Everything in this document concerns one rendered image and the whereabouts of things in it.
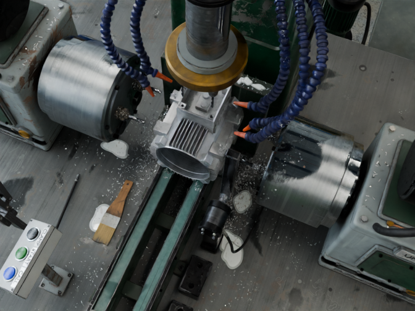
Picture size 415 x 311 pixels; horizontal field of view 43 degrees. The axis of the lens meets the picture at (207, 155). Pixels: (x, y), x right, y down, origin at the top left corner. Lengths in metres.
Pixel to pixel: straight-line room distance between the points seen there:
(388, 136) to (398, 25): 1.83
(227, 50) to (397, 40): 2.01
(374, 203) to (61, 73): 0.81
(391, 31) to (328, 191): 1.93
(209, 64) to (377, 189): 0.48
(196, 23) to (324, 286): 0.84
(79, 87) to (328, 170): 0.64
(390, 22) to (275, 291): 1.97
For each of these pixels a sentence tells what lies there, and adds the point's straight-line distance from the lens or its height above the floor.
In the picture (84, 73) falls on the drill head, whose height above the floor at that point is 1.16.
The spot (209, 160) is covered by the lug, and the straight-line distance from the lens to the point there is 1.29.
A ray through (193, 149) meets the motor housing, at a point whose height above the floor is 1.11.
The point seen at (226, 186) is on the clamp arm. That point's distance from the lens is 1.27.
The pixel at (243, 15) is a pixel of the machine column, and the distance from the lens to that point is 1.33.
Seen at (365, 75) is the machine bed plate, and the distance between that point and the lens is 1.85.
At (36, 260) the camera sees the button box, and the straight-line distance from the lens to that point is 1.28.
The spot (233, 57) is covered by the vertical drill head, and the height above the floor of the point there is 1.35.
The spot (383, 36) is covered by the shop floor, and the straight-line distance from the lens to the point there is 3.04.
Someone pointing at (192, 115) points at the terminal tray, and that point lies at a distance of 1.29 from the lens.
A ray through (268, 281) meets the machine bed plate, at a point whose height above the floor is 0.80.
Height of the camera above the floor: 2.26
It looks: 65 degrees down
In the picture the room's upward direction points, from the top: 4 degrees clockwise
